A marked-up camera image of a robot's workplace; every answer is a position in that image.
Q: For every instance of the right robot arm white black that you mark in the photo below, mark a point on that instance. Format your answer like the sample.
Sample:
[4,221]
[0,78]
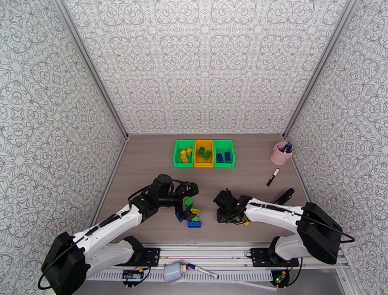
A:
[272,212]

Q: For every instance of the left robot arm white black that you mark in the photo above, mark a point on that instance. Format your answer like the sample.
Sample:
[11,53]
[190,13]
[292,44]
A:
[106,227]

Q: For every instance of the green plastic bin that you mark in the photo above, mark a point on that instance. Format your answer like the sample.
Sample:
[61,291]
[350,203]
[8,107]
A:
[224,165]
[179,165]

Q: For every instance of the black and white marker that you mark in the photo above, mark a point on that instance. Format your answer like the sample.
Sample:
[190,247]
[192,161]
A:
[273,176]

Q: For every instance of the yellow plastic bin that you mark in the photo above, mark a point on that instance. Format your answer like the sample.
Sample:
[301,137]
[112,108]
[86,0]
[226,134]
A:
[203,165]

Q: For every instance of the thick black cylindrical marker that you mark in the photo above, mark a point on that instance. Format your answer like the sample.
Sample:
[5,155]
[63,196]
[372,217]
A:
[285,195]

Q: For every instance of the pink cup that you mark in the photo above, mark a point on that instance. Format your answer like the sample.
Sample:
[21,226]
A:
[279,157]

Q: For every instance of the small circuit board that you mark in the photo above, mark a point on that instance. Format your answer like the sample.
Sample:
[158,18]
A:
[133,275]
[280,278]

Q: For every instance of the dark pen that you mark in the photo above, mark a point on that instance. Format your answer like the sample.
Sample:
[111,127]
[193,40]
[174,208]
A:
[283,148]

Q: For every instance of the blue pen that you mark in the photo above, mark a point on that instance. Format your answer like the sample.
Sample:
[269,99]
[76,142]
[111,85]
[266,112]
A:
[289,146]

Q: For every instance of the aluminium mounting rail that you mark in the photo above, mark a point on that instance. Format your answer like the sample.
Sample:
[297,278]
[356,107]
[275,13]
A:
[212,251]

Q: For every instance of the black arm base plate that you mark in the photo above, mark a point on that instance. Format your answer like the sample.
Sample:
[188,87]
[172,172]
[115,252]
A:
[259,257]
[150,257]

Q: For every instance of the aluminium frame post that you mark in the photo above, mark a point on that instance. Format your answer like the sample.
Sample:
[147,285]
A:
[91,66]
[321,66]

